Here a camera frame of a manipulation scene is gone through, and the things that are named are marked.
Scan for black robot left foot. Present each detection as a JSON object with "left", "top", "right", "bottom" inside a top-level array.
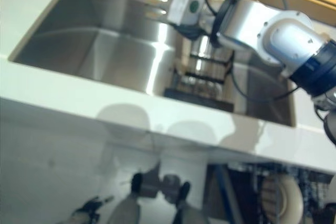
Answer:
[{"left": 130, "top": 172, "right": 144, "bottom": 196}]

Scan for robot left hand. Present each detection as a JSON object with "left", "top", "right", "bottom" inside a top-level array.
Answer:
[{"left": 70, "top": 194, "right": 114, "bottom": 224}]

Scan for cream ceramic plate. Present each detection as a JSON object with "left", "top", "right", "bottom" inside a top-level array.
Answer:
[{"left": 261, "top": 175, "right": 306, "bottom": 224}]

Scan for black slatted sink drying rack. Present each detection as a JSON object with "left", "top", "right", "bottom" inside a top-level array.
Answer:
[{"left": 163, "top": 37, "right": 236, "bottom": 112}]

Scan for grey robot left leg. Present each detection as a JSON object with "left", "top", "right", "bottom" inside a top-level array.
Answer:
[{"left": 111, "top": 194, "right": 140, "bottom": 224}]

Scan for stainless steel sink basin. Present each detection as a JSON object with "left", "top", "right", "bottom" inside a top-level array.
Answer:
[{"left": 7, "top": 0, "right": 298, "bottom": 128}]

